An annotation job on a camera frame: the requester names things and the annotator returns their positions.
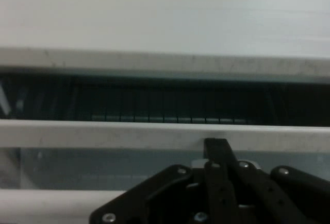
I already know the metal wire oven rack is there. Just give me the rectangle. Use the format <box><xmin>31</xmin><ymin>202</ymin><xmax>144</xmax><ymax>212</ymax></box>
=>
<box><xmin>74</xmin><ymin>84</ymin><xmax>284</xmax><ymax>126</ymax></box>

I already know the cream toaster oven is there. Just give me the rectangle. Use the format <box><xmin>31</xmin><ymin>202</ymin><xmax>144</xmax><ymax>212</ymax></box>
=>
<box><xmin>0</xmin><ymin>0</ymin><xmax>330</xmax><ymax>127</ymax></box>

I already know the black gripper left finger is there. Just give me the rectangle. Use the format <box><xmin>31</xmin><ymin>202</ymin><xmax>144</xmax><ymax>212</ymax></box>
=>
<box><xmin>89</xmin><ymin>162</ymin><xmax>242</xmax><ymax>224</ymax></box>

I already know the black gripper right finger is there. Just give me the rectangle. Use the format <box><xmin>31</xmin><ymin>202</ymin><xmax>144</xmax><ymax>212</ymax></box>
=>
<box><xmin>203</xmin><ymin>138</ymin><xmax>330</xmax><ymax>224</ymax></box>

